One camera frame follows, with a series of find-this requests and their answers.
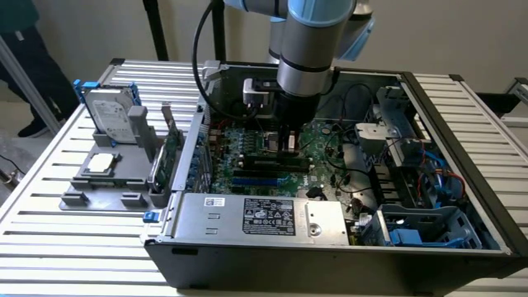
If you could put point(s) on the person in dark clothes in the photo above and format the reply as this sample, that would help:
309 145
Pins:
32 68

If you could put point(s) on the aluminium profile rail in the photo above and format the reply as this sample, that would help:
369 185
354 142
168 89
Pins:
514 99

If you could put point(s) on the blue case latch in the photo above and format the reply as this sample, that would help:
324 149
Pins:
150 216

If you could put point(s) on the black RAM slot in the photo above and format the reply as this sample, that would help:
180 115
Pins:
268 168

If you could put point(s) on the black open PC case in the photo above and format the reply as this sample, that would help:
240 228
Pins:
288 266

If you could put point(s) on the grey parts rack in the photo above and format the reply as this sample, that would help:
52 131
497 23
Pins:
140 136

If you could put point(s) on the silver hard disk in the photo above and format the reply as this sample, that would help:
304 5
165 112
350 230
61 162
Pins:
110 116

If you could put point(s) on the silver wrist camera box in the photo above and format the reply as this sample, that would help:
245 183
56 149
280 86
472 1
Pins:
256 91

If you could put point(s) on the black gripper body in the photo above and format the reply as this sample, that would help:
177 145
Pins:
294 108

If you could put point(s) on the CPU socket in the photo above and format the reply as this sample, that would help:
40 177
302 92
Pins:
269 140

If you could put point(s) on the green graphics card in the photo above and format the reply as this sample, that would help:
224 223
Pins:
166 154

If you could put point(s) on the blue disk bracket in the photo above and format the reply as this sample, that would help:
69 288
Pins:
92 85

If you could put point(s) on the blue and grey drive cage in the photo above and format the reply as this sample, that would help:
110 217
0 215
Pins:
428 226

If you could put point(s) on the green motherboard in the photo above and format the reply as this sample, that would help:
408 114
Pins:
321 173

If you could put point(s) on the blue expansion slot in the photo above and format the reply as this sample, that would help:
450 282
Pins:
260 181

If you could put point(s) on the silver power supply unit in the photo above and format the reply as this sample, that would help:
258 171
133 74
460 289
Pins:
230 219

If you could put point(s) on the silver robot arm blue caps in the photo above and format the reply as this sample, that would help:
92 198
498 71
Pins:
306 37

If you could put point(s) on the metal disk bay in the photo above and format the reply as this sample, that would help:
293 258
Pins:
392 130

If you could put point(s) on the silver CPU chip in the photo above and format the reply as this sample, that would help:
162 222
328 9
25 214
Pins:
100 163

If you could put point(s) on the black stand pole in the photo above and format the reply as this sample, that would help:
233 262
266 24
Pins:
218 34
158 31

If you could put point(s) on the aluminium frame post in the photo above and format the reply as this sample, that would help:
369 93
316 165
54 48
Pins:
28 89

